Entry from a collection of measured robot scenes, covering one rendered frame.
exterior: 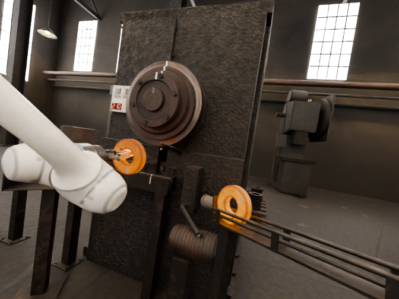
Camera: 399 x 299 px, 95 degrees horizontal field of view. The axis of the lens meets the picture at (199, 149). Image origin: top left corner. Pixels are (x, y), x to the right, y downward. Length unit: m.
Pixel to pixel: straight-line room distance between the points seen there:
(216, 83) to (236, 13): 0.40
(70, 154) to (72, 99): 11.17
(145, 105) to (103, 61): 9.76
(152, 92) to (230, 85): 0.44
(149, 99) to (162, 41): 0.52
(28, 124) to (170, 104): 0.66
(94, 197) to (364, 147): 7.59
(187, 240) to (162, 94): 0.69
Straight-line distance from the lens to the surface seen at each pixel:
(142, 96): 1.05
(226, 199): 0.78
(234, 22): 1.30
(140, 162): 0.82
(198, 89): 1.01
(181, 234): 0.91
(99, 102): 10.28
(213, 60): 1.21
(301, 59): 7.82
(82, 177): 0.46
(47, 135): 0.42
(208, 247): 0.88
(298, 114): 5.11
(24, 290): 1.56
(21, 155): 0.57
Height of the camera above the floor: 0.93
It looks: 2 degrees down
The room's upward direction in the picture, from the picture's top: 8 degrees clockwise
